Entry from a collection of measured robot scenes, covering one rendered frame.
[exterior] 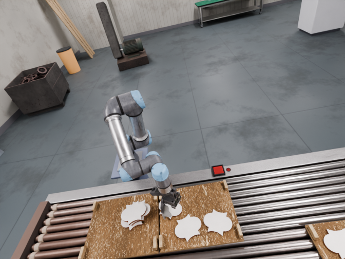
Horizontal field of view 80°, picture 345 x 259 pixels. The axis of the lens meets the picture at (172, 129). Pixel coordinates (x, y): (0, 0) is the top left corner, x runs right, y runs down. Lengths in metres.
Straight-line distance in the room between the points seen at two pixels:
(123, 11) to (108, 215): 8.62
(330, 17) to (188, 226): 5.96
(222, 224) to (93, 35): 8.71
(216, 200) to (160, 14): 8.56
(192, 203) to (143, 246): 0.34
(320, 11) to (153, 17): 5.70
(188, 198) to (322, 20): 5.71
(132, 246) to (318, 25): 6.05
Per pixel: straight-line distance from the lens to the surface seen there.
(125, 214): 1.27
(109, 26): 6.27
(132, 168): 1.04
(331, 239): 1.23
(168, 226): 1.21
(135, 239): 1.24
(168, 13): 9.30
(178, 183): 1.37
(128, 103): 1.18
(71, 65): 7.27
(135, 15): 9.38
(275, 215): 1.25
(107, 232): 1.33
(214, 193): 1.28
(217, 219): 1.18
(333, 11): 6.48
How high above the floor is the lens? 2.00
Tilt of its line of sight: 38 degrees down
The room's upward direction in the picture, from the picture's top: 14 degrees counter-clockwise
